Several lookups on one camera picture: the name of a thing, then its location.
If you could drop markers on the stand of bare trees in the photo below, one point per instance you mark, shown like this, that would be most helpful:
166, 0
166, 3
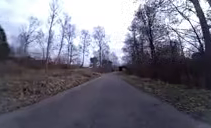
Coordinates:
173, 33

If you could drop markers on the leaf-strewn grass verge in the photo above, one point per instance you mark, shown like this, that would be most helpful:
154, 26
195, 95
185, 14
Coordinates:
179, 95

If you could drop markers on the row of bare trees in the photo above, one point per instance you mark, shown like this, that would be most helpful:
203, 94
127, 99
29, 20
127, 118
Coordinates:
66, 40

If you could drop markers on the dry grass verge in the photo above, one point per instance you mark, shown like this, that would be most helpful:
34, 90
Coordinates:
36, 83

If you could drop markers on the low brown brush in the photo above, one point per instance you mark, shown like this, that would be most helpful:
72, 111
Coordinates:
36, 64

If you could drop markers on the dark hedge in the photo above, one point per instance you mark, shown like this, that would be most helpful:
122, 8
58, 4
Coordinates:
163, 72

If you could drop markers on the grey asphalt road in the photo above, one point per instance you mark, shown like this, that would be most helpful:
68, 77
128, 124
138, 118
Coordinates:
106, 106

